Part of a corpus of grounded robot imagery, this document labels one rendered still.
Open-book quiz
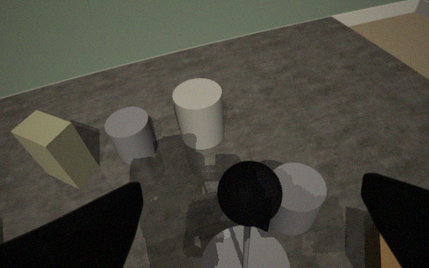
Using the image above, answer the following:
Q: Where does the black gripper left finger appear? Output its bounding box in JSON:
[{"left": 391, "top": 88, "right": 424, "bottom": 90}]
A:
[{"left": 0, "top": 182, "right": 143, "bottom": 268}]

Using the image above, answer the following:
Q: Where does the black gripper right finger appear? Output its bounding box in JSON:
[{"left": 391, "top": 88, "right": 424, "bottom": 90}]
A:
[{"left": 360, "top": 173, "right": 429, "bottom": 268}]

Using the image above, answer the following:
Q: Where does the tan rectangular block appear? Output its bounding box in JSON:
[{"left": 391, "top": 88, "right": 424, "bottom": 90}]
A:
[{"left": 364, "top": 223, "right": 401, "bottom": 268}]

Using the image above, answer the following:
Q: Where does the beige cylinder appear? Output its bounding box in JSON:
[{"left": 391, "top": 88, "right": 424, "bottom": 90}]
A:
[{"left": 172, "top": 78, "right": 224, "bottom": 150}]

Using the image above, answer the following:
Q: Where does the olive-yellow block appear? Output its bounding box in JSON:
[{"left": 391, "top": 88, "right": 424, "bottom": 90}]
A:
[{"left": 11, "top": 110, "right": 100, "bottom": 189}]

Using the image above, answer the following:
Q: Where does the grey cylinder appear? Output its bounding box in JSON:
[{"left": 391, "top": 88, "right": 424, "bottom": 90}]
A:
[
  {"left": 270, "top": 163, "right": 327, "bottom": 235},
  {"left": 104, "top": 106, "right": 157, "bottom": 165}
]

